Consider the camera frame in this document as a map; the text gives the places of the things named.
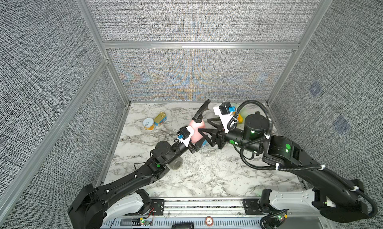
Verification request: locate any pink plastic spray bottle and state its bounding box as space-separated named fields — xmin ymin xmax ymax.
xmin=190 ymin=120 xmax=205 ymax=144

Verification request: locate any black spray nozzle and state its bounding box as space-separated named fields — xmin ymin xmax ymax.
xmin=192 ymin=99 xmax=211 ymax=123

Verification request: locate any grey translucent bottle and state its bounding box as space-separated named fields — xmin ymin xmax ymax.
xmin=168 ymin=157 xmax=184 ymax=171

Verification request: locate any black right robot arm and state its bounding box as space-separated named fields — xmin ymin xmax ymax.
xmin=198 ymin=111 xmax=378 ymax=223

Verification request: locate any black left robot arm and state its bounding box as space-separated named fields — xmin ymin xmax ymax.
xmin=67 ymin=141 xmax=201 ymax=229

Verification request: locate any light green wavy plate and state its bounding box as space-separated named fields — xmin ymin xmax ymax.
xmin=231 ymin=102 xmax=249 ymax=123

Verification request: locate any gold rectangular tin can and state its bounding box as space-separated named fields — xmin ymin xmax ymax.
xmin=154 ymin=112 xmax=167 ymax=125

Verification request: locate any round white-lid can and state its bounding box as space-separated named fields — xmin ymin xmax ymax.
xmin=143 ymin=118 xmax=155 ymax=131

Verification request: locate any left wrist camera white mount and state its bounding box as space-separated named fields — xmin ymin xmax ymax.
xmin=177 ymin=126 xmax=194 ymax=148

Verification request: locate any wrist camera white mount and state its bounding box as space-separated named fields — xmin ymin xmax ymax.
xmin=213 ymin=102 xmax=238 ymax=133
xmin=177 ymin=126 xmax=194 ymax=148

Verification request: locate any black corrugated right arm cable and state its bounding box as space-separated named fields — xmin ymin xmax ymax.
xmin=226 ymin=100 xmax=379 ymax=219

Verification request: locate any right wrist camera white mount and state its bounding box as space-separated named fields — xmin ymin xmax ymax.
xmin=213 ymin=102 xmax=238 ymax=133

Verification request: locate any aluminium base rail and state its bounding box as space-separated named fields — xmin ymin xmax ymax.
xmin=76 ymin=196 xmax=334 ymax=229

